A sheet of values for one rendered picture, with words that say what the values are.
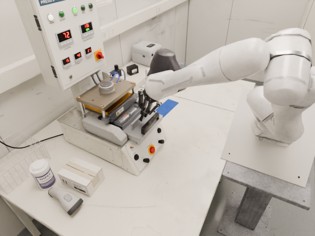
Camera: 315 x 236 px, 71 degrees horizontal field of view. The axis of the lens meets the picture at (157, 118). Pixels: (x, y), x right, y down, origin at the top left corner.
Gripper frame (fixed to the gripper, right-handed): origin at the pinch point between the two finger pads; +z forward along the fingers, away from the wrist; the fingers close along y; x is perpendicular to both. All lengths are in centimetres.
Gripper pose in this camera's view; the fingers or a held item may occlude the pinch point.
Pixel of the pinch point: (143, 115)
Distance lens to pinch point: 113.2
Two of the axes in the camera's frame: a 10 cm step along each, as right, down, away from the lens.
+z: -2.8, 6.3, 7.3
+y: 8.1, 5.6, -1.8
